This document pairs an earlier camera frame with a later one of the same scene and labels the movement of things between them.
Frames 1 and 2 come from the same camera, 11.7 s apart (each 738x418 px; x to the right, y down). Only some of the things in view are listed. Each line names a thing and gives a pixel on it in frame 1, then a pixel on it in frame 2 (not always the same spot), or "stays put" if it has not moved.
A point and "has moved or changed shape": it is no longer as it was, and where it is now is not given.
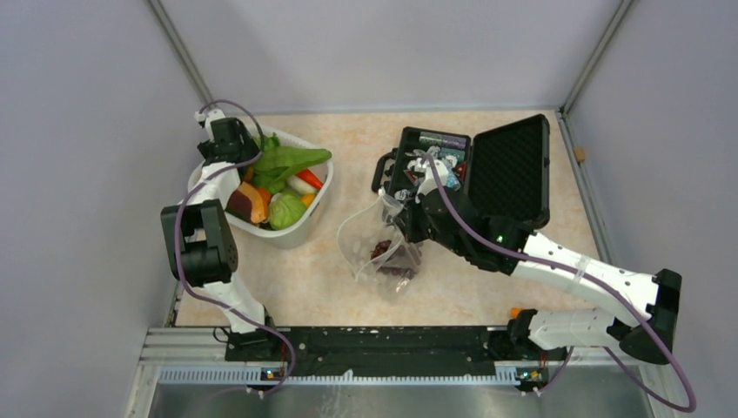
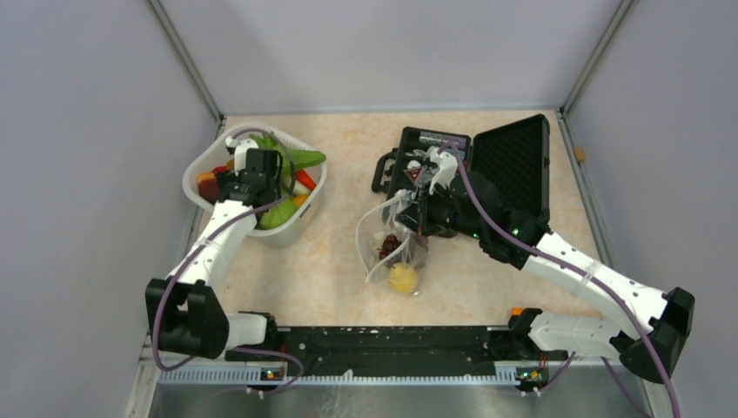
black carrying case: [504, 167] stays put
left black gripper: [245, 144] to [224, 178]
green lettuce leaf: [276, 164] stays put
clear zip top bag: [377, 252] has moved or changed shape
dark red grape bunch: [399, 260] has moved or changed shape
